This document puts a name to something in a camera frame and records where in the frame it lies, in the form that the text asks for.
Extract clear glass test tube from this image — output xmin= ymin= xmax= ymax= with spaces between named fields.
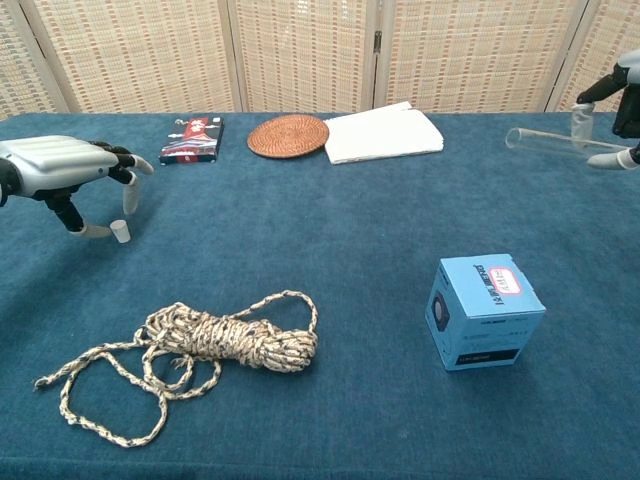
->
xmin=505 ymin=126 xmax=631 ymax=162

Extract beige braided rope bundle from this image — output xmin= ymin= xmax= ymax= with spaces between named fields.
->
xmin=32 ymin=289 xmax=320 ymax=448

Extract woven bamboo folding screen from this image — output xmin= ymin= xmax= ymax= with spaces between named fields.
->
xmin=0 ymin=0 xmax=640 ymax=120

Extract round woven rattan coaster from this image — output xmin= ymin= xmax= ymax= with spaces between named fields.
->
xmin=246 ymin=114 xmax=331 ymax=160

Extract blue table cloth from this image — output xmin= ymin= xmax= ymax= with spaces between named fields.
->
xmin=0 ymin=110 xmax=640 ymax=480

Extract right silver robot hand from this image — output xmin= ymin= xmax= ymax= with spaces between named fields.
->
xmin=571 ymin=48 xmax=640 ymax=171

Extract folded white cloth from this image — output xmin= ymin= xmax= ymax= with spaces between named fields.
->
xmin=322 ymin=101 xmax=446 ymax=166

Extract dark red printed card box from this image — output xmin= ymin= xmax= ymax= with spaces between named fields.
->
xmin=158 ymin=115 xmax=226 ymax=167

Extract light blue cardboard box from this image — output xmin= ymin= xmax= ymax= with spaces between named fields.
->
xmin=424 ymin=253 xmax=547 ymax=373

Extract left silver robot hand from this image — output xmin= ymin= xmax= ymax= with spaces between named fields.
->
xmin=0 ymin=134 xmax=155 ymax=239

